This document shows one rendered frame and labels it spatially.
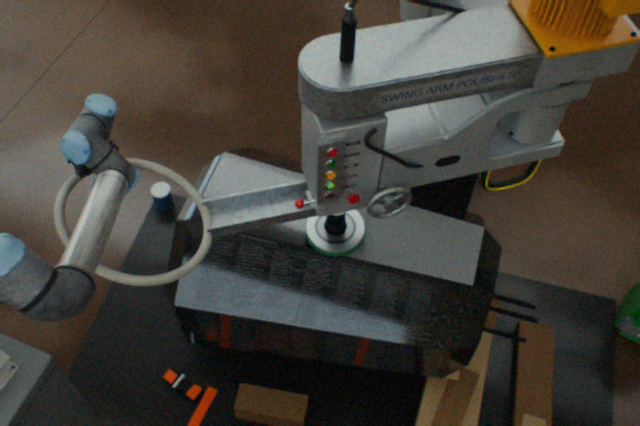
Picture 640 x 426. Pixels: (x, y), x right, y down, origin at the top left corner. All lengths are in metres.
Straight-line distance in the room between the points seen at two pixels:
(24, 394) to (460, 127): 1.61
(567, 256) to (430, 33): 2.01
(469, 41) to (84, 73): 2.99
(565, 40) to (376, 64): 0.52
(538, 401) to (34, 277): 2.30
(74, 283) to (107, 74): 2.96
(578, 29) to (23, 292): 1.53
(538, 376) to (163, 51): 2.91
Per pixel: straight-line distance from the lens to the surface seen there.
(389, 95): 1.86
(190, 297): 2.69
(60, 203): 2.19
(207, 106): 4.15
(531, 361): 3.31
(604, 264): 3.78
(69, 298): 1.59
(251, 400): 3.04
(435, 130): 2.13
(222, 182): 2.71
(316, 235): 2.48
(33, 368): 2.47
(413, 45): 1.94
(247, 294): 2.62
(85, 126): 2.02
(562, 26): 2.01
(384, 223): 2.59
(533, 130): 2.31
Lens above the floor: 3.00
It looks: 55 degrees down
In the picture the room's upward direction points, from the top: 2 degrees clockwise
